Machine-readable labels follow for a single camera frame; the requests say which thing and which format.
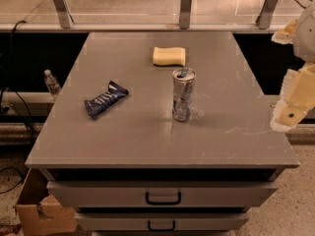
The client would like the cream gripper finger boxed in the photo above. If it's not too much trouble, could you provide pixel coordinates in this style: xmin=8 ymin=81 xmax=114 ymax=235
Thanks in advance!
xmin=272 ymin=19 xmax=298 ymax=44
xmin=270 ymin=62 xmax=315 ymax=132

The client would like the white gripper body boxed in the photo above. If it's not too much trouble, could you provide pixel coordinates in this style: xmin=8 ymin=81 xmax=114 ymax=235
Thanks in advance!
xmin=293 ymin=3 xmax=315 ymax=62

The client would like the silver redbull can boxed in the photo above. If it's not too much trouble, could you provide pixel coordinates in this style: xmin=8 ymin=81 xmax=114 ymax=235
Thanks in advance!
xmin=172 ymin=68 xmax=196 ymax=122

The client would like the yellow sponge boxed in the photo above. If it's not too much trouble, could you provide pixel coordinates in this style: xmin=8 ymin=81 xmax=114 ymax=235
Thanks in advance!
xmin=153 ymin=47 xmax=186 ymax=66

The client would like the grey drawer cabinet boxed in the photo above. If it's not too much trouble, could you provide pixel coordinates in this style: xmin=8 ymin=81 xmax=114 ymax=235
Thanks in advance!
xmin=27 ymin=31 xmax=298 ymax=236

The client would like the blue snack bar wrapper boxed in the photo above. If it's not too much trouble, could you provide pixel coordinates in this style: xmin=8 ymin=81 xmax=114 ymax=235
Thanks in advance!
xmin=85 ymin=81 xmax=129 ymax=119

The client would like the upper grey drawer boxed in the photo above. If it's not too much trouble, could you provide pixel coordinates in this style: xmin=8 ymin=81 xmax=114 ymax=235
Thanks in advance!
xmin=47 ymin=181 xmax=278 ymax=208

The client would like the grey drawer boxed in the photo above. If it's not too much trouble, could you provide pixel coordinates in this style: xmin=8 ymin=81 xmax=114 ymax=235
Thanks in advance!
xmin=47 ymin=181 xmax=278 ymax=208
xmin=75 ymin=213 xmax=249 ymax=232

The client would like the clear plastic water bottle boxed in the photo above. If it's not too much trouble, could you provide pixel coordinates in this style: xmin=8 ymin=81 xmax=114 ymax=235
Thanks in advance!
xmin=44 ymin=70 xmax=61 ymax=95

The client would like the lower grey drawer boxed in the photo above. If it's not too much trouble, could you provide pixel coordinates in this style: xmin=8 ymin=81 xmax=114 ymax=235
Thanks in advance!
xmin=75 ymin=213 xmax=249 ymax=232

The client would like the brown cardboard box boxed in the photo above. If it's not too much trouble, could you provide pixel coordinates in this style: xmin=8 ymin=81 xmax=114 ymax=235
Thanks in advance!
xmin=15 ymin=169 xmax=77 ymax=236

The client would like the right metal rail bracket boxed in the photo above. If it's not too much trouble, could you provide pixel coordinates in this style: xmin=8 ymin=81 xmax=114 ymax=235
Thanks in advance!
xmin=255 ymin=0 xmax=279 ymax=30

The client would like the metal rail bracket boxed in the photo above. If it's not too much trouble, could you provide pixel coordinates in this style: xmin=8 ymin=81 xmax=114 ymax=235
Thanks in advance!
xmin=255 ymin=0 xmax=279 ymax=30
xmin=179 ymin=0 xmax=192 ymax=30
xmin=53 ymin=0 xmax=73 ymax=29

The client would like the middle metal rail bracket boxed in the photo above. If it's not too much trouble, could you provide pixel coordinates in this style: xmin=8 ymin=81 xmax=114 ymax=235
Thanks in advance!
xmin=179 ymin=0 xmax=192 ymax=30

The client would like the black upper drawer handle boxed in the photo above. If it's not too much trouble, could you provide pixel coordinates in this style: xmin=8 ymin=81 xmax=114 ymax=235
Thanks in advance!
xmin=145 ymin=192 xmax=182 ymax=206

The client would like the black drawer handle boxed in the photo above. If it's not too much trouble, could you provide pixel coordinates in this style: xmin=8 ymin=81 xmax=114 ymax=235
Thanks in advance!
xmin=147 ymin=220 xmax=176 ymax=232
xmin=145 ymin=192 xmax=182 ymax=206

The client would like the black lower drawer handle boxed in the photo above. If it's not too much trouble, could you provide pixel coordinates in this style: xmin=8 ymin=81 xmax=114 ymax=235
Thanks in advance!
xmin=147 ymin=220 xmax=176 ymax=232

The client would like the left metal rail bracket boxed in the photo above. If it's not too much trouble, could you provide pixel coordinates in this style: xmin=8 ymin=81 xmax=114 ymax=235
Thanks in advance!
xmin=53 ymin=0 xmax=73 ymax=29

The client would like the black cable left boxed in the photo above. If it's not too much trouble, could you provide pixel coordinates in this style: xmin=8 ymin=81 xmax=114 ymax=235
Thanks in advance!
xmin=0 ymin=20 xmax=36 ymax=195

